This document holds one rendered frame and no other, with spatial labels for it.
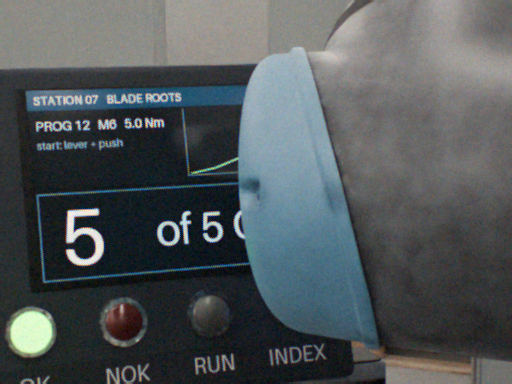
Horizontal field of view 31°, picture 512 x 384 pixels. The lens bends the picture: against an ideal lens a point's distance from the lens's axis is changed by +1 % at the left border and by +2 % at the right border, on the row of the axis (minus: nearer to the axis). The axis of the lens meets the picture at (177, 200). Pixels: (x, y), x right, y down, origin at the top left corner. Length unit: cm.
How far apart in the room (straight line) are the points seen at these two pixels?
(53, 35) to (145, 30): 83
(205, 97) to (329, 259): 22
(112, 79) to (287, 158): 21
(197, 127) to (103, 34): 772
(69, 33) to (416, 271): 802
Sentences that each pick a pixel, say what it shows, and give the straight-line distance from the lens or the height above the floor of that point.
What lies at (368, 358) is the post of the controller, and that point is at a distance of 63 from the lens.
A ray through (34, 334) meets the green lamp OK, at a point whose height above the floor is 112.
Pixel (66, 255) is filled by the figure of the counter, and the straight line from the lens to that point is 49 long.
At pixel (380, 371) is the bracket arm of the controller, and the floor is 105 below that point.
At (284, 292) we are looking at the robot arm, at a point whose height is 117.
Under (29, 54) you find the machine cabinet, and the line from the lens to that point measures 838.
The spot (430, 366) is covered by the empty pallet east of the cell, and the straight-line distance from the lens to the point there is 389.
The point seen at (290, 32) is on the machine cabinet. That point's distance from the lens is 657.
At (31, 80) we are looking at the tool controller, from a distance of 51.
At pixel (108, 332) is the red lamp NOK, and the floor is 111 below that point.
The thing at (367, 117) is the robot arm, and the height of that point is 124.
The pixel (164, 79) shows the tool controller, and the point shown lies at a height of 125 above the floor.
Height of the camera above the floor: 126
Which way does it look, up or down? 9 degrees down
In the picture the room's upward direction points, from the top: 1 degrees counter-clockwise
